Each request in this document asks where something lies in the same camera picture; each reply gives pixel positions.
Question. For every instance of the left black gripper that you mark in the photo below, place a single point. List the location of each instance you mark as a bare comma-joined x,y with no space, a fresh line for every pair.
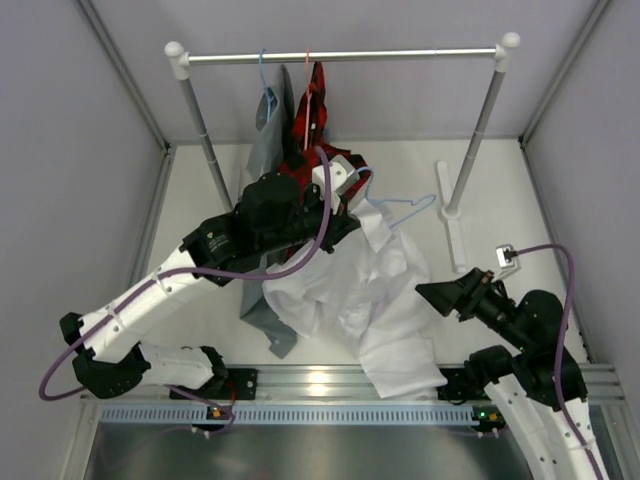
338,226

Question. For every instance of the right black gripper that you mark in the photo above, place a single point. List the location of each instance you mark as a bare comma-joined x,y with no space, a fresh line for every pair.
449,295

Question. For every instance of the white shirt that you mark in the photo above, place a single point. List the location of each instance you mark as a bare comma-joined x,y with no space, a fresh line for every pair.
365,293

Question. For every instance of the blue wire hanger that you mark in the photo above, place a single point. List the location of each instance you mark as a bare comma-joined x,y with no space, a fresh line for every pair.
400,209

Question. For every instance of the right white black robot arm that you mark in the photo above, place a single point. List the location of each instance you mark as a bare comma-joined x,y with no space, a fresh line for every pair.
532,379

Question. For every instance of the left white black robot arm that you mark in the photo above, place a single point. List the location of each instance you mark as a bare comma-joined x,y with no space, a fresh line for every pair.
273,214

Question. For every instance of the grey shirt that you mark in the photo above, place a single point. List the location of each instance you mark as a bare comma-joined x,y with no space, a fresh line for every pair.
273,142

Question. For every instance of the red black plaid shirt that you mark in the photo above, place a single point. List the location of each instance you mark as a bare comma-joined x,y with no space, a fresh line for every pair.
299,163

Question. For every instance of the pink hanger with plaid shirt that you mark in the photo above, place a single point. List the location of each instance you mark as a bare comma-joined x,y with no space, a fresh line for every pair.
307,93

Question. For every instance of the blue hanger with grey shirt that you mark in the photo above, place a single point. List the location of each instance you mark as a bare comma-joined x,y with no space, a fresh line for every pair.
269,97

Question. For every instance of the silver white clothes rack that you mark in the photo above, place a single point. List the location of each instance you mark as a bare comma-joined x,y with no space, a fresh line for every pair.
450,192

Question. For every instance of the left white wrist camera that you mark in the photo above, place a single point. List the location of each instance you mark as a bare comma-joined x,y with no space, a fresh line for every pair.
343,176

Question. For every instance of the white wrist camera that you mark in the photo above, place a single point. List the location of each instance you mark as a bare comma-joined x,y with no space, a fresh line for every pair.
343,176
508,262

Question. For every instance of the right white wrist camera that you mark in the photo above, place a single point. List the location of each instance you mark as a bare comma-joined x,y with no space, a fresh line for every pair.
508,262

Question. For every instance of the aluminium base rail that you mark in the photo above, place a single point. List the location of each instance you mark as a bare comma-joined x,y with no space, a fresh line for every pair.
326,383

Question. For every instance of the slotted grey cable duct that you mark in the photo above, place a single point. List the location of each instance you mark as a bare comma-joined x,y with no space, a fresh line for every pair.
330,415

